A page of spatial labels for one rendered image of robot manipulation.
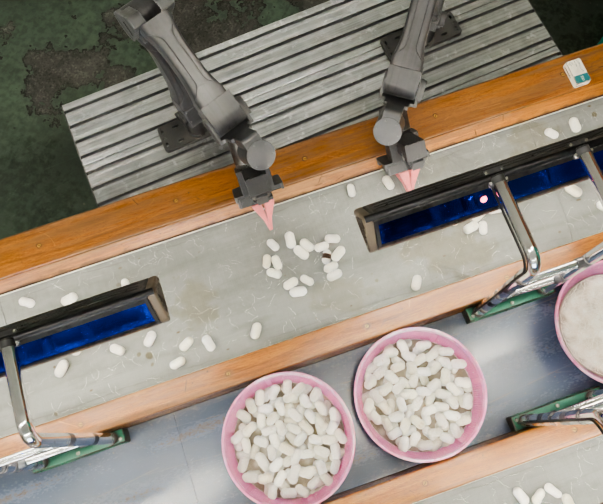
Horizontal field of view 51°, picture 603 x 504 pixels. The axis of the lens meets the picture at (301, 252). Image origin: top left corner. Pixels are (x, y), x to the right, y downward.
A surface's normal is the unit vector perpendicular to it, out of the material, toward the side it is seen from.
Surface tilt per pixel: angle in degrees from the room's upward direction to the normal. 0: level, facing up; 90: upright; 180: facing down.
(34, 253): 0
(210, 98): 27
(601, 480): 0
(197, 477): 0
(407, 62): 43
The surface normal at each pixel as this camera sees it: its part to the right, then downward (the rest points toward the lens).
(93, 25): -0.04, -0.27
